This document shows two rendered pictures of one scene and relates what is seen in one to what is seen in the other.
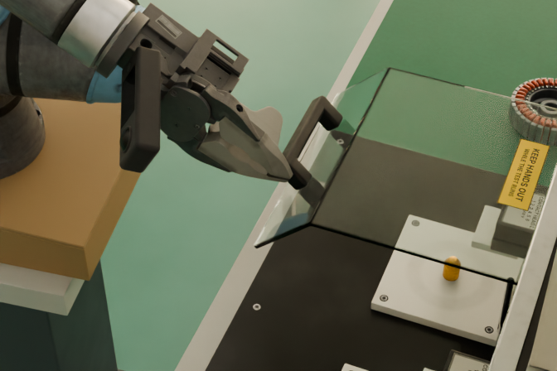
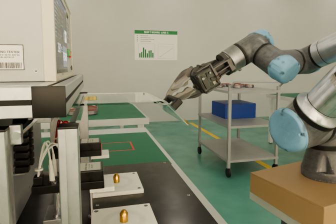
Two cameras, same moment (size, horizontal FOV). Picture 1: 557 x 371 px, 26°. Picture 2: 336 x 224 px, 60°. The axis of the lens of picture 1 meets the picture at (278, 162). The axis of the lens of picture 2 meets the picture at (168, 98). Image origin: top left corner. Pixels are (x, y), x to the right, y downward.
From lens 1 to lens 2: 1.77 m
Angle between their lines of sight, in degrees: 120
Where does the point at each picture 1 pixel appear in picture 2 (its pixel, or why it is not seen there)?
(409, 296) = (136, 209)
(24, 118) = (310, 157)
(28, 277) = not seen: hidden behind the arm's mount
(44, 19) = not seen: hidden behind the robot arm
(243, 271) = (210, 210)
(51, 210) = (273, 172)
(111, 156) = (289, 186)
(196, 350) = (195, 190)
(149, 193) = not seen: outside the picture
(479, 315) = (102, 213)
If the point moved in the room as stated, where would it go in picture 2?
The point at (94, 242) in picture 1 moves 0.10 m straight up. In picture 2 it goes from (255, 182) to (256, 150)
